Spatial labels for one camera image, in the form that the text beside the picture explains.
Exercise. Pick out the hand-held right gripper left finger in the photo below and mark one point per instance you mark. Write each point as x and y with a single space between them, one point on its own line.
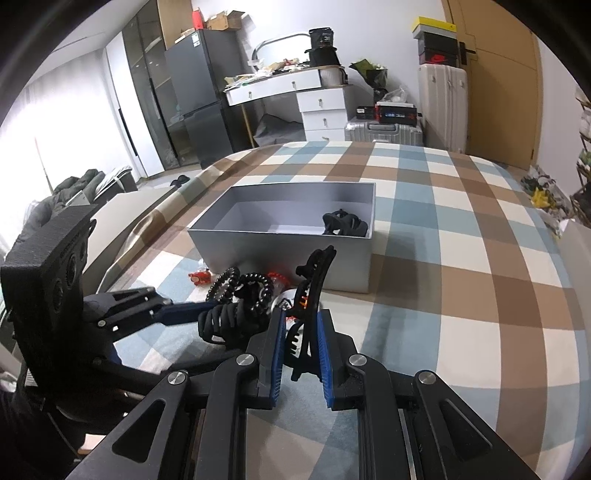
276 357

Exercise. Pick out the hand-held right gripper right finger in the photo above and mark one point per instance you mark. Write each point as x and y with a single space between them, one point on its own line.
326 362

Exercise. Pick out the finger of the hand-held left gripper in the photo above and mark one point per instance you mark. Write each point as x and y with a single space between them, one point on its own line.
136 374
152 311

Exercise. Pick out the small red plastic trinket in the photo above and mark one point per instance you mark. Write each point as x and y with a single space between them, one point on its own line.
200 278

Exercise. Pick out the black ribbed hair claw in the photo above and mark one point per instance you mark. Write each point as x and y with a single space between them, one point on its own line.
221 323

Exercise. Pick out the long black hair clip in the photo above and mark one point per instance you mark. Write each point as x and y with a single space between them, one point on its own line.
318 277

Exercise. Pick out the grey cardboard box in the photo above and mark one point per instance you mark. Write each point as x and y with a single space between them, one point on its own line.
286 258

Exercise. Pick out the black round hair claw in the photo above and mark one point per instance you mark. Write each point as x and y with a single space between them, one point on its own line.
344 224

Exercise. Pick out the dark jacket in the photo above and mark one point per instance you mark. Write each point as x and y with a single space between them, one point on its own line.
69 194

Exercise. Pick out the black shoes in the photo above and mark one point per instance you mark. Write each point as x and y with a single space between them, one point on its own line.
179 181

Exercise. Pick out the plaid bed sheet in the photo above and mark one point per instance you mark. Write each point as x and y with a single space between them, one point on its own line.
452 258

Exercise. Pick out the glass door cabinet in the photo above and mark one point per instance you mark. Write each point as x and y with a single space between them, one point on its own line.
143 92

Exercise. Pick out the dark grey refrigerator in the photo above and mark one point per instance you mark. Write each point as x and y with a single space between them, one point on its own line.
194 92

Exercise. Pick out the silver hard suitcase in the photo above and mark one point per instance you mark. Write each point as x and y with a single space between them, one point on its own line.
383 132

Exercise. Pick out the white drawer unit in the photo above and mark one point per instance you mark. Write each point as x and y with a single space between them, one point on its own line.
323 110

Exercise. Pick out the small black box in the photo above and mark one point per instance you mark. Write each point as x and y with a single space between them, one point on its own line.
365 111

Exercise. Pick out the white curved desk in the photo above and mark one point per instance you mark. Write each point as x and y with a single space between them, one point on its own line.
277 86

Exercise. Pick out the black red printed box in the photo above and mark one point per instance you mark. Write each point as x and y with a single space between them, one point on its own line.
397 113

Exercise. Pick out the pile of desk clutter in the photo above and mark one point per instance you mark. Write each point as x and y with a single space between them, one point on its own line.
263 74

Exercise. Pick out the clear plastic bag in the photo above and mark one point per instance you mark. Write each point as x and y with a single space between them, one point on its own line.
393 96

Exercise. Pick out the white hard suitcase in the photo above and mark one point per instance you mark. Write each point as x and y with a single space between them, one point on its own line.
443 106

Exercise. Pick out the white cylindrical filter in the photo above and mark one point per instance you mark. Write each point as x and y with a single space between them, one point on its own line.
333 76

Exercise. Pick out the dark wrapped bouquet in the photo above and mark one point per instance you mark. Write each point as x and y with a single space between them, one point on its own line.
371 74

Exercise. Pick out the cardboard boxes on refrigerator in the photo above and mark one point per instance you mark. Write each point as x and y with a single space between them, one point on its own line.
224 21

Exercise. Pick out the black stacked containers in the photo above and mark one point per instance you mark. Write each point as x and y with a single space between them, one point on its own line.
323 48

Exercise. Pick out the metal storage rack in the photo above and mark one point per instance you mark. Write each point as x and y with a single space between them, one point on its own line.
582 157

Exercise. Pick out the wooden door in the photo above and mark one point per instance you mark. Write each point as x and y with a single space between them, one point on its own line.
503 83

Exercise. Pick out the grey shoe box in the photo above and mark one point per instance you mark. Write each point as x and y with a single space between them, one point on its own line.
436 40

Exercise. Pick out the yellow shoe box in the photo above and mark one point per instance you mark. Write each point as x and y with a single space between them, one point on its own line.
434 25

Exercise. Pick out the curved white mirror frame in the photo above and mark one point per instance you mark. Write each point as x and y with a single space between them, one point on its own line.
272 44

